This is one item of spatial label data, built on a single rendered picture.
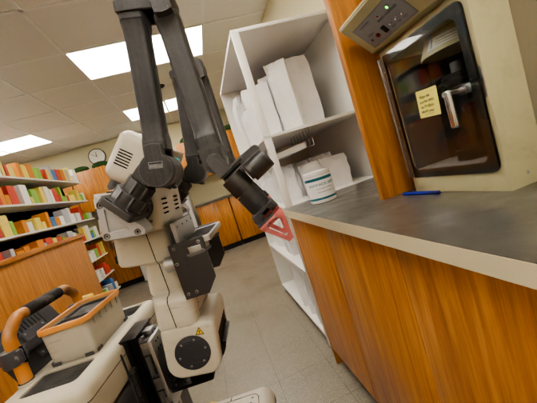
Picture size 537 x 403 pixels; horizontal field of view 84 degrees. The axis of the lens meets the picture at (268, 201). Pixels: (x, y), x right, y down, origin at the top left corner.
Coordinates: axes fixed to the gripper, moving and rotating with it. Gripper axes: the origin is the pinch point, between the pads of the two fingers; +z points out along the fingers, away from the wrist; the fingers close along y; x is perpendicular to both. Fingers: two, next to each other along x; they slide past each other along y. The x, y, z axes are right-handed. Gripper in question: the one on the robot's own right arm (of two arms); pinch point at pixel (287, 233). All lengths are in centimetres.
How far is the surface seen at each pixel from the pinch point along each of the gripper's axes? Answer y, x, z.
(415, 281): -6.9, -13.6, 28.3
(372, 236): 0.5, -14.8, 16.3
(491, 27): -6, -65, -2
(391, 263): 0.9, -13.6, 25.3
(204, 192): 530, 88, -64
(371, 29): 15, -58, -22
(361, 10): 11, -57, -27
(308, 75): 133, -78, -38
